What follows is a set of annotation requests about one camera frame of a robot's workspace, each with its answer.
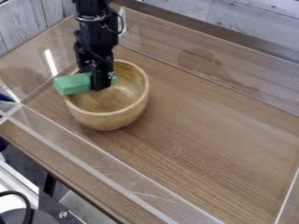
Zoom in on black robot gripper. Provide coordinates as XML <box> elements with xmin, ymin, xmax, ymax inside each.
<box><xmin>74</xmin><ymin>12</ymin><xmax>119</xmax><ymax>91</ymax></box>

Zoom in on green rectangular block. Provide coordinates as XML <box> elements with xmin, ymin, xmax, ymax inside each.
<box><xmin>52</xmin><ymin>72</ymin><xmax>119</xmax><ymax>96</ymax></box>

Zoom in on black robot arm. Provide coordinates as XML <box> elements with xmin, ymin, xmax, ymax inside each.
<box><xmin>73</xmin><ymin>0</ymin><xmax>118</xmax><ymax>91</ymax></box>

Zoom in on light brown wooden bowl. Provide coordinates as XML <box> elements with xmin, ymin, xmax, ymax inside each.
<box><xmin>65</xmin><ymin>59</ymin><xmax>150</xmax><ymax>130</ymax></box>

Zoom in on black table leg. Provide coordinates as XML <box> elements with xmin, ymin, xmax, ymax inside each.
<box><xmin>43</xmin><ymin>174</ymin><xmax>58</xmax><ymax>196</ymax></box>

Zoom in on clear acrylic corner bracket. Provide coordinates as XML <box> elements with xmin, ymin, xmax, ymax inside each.
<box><xmin>118</xmin><ymin>7</ymin><xmax>127</xmax><ymax>37</ymax></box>

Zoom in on clear acrylic tray wall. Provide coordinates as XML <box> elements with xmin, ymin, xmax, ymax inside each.
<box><xmin>0</xmin><ymin>84</ymin><xmax>225</xmax><ymax>224</ymax></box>

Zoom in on grey metal base plate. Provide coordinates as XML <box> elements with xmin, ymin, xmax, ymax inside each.
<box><xmin>39</xmin><ymin>191</ymin><xmax>87</xmax><ymax>224</ymax></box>

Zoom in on black curved cable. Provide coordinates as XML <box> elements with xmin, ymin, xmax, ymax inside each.
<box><xmin>0</xmin><ymin>191</ymin><xmax>34</xmax><ymax>224</ymax></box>

